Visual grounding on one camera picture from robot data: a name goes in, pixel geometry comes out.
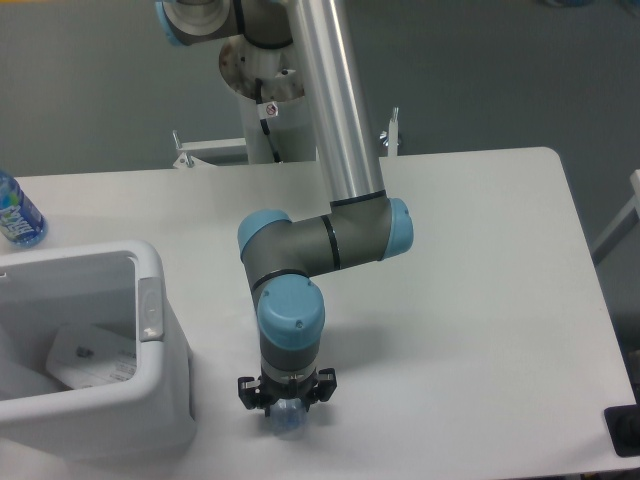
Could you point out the clear plastic bottle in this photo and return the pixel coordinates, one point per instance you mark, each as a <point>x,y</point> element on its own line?
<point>287,419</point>

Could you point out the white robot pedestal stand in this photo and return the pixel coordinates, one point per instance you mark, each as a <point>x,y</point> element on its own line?
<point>275,115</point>

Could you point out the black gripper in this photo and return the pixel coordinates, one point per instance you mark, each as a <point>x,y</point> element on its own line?
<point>262,392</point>

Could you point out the blue labelled water bottle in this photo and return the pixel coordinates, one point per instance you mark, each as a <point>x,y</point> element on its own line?
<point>22,223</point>

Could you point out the white frame at right edge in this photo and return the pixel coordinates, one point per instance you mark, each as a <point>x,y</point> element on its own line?
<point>621,224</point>

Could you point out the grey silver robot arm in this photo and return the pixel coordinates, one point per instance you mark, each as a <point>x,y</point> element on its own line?
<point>281,257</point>

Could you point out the black clamp at table edge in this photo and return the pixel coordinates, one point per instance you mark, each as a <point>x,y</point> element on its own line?
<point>623,426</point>

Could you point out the white plastic wrapper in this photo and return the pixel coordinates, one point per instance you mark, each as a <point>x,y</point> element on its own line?
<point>84,356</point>

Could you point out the white trash can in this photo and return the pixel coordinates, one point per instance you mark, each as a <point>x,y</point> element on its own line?
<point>118,286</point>

